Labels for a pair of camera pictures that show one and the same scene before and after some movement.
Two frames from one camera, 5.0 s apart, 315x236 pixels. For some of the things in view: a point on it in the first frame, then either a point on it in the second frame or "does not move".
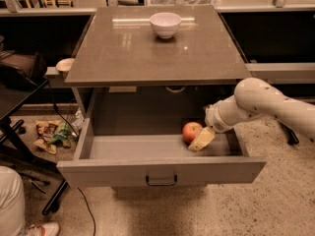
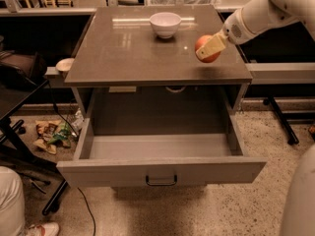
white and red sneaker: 43,229 does not move
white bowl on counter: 165,24 does not move
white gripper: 216,119 to 233,30
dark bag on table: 22,69 does not move
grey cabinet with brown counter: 153,69 does not move
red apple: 190,131 to 200,43
